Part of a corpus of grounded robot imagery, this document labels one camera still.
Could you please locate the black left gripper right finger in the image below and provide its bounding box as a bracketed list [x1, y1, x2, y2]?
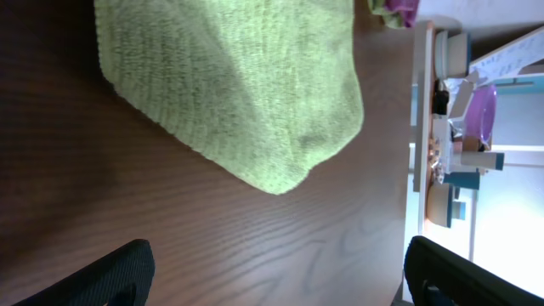
[404, 235, 543, 306]

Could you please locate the light green cloth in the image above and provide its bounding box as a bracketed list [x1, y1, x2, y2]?
[93, 0, 364, 195]

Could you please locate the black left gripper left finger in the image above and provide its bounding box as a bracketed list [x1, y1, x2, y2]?
[14, 239, 155, 306]

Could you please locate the background shelf with clutter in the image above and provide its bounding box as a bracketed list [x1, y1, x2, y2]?
[410, 19, 544, 263]

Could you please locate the crumpled green cloth under purple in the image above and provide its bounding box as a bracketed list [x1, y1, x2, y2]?
[367, 0, 405, 29]

